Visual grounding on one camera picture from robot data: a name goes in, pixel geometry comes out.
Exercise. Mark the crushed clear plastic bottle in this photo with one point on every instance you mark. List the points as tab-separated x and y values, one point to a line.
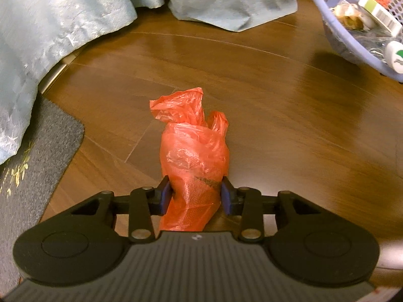
395	56

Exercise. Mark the orange plastic bag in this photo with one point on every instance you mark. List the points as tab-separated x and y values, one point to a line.
192	151

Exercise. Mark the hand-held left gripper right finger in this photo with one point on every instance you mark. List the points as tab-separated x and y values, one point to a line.
225	198

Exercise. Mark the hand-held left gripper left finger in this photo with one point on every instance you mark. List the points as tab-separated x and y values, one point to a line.
165	196

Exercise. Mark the purple plastic mesh basket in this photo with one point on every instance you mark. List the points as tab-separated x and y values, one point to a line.
338	44

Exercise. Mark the white medicine box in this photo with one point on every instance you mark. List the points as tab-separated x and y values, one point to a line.
377	11

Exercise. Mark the grey floor mat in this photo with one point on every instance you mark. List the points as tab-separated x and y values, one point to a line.
31	163

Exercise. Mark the yellow snack wrapper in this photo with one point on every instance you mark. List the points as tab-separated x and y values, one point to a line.
349	20

